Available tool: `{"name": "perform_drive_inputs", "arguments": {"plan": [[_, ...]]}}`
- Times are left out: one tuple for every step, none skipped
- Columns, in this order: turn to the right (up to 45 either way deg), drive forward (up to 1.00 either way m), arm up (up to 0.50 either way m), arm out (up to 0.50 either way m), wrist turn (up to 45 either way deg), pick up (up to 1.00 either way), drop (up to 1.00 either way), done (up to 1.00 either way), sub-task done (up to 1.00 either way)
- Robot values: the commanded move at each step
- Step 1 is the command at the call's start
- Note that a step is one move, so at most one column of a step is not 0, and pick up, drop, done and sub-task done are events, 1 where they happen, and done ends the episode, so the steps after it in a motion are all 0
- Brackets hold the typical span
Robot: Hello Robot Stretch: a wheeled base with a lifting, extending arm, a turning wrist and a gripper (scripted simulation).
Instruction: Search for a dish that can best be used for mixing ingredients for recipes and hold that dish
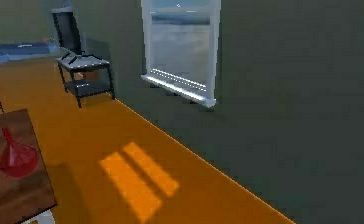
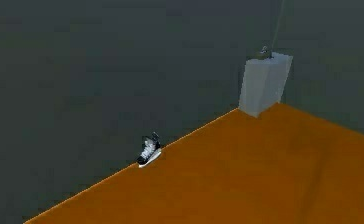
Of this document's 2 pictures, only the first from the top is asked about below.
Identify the blue sofa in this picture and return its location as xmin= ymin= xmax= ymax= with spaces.
xmin=0 ymin=40 xmax=62 ymax=67

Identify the white framed window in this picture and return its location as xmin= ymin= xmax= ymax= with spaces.
xmin=140 ymin=0 xmax=222 ymax=109

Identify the brown wooden table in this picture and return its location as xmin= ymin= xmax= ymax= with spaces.
xmin=0 ymin=108 xmax=59 ymax=224

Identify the black television set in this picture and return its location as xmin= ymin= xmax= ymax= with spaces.
xmin=51 ymin=5 xmax=84 ymax=56

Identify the black two-tier side table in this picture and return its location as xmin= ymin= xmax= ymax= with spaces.
xmin=55 ymin=54 xmax=116 ymax=109

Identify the red glass flask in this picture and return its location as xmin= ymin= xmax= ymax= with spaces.
xmin=0 ymin=127 xmax=40 ymax=179

